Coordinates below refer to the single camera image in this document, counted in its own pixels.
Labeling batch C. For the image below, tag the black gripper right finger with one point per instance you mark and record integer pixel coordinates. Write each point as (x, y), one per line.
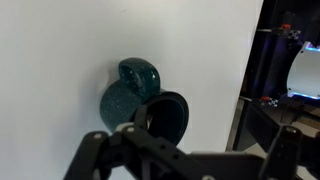
(286, 146)

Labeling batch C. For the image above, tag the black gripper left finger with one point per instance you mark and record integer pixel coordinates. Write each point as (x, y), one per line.
(131, 146)

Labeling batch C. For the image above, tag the dark blue speckled mug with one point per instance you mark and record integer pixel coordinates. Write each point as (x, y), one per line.
(139, 84)

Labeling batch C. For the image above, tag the orange white marker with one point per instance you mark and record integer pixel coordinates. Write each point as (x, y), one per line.
(149, 120)

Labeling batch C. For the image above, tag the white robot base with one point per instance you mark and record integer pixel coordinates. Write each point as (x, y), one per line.
(304, 75)

